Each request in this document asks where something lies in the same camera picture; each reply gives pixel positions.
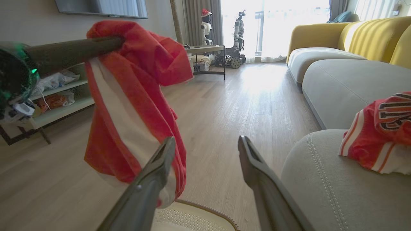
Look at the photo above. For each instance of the black-framed side table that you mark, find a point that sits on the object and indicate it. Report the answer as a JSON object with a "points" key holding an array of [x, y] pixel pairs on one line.
{"points": [[205, 49]]}

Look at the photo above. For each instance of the grey curtain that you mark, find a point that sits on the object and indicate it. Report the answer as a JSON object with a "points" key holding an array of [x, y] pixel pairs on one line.
{"points": [[337, 6], [192, 19]]}

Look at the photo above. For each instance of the red Bulls jersey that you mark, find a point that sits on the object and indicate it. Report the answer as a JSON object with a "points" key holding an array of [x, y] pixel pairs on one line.
{"points": [[369, 144]]}

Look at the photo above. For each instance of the white humanoid with Santa hat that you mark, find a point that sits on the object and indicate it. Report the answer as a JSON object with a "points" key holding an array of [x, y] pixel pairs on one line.
{"points": [[206, 29]]}

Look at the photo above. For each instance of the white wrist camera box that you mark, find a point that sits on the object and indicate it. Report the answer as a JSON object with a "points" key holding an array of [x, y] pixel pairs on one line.
{"points": [[22, 109]]}

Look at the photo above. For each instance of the white TV console shelf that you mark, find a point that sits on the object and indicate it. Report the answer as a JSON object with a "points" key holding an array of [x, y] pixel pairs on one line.
{"points": [[61, 110]]}

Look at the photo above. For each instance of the white sheer curtain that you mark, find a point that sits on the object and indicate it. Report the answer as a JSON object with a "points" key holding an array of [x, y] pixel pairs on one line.
{"points": [[375, 9], [289, 32]]}

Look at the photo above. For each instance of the grey sofa with yellow back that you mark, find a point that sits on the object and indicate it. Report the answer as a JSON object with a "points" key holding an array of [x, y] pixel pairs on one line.
{"points": [[337, 86]]}

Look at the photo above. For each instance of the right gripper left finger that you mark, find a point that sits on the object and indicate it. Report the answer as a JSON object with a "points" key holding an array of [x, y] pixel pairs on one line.
{"points": [[144, 192]]}

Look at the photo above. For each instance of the white woven-rim laundry basket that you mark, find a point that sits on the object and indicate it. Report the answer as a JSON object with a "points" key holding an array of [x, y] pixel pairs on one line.
{"points": [[192, 219]]}

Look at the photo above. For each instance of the wheeled white robot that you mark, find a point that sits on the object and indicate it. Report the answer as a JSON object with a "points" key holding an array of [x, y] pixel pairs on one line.
{"points": [[237, 32]]}

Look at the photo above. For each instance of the teal chair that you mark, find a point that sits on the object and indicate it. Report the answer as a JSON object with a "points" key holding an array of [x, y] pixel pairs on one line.
{"points": [[342, 16]]}

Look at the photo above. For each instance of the white wall switch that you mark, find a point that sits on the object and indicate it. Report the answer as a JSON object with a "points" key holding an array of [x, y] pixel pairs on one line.
{"points": [[395, 12]]}

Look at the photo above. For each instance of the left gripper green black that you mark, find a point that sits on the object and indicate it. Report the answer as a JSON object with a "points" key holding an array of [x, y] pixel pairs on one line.
{"points": [[16, 73]]}

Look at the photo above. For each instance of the wall-mounted black television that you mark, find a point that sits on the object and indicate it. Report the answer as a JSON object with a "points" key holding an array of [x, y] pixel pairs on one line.
{"points": [[102, 7]]}

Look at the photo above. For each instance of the orange plastic bag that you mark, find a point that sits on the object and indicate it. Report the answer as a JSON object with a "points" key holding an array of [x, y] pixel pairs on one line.
{"points": [[53, 100]]}

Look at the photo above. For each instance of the red Bulls shorts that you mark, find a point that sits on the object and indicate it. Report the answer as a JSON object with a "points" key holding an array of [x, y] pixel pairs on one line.
{"points": [[141, 96]]}

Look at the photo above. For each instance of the beige post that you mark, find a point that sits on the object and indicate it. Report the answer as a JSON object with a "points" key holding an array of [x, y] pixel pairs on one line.
{"points": [[176, 19]]}

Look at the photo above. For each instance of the white plastic bag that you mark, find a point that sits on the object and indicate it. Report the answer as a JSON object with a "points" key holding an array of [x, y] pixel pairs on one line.
{"points": [[54, 80]]}

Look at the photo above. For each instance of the boxes under table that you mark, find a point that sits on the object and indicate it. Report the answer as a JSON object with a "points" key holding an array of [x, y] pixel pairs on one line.
{"points": [[202, 66]]}

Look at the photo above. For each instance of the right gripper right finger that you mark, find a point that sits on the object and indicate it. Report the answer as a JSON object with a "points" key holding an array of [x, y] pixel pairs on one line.
{"points": [[273, 202]]}

